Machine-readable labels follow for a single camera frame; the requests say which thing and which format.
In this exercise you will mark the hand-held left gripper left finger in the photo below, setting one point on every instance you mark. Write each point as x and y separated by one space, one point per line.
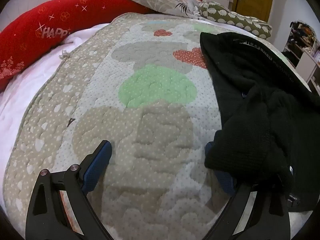
98 162

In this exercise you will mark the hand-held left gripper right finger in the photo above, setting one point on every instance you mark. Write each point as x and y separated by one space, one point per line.
225 180

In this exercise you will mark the black pants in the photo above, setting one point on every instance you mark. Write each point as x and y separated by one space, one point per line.
250 92

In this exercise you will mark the heart pattern quilted blanket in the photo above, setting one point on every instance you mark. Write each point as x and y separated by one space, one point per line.
150 92

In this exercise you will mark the white bed sheet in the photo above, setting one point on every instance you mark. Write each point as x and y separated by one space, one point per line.
27 85

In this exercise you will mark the long red pillow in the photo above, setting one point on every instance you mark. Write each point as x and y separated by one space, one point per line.
50 25

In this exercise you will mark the cluttered shelf unit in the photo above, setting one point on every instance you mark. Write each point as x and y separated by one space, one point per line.
302 52

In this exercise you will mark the olive spotted pillow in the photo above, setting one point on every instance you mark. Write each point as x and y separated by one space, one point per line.
230 17

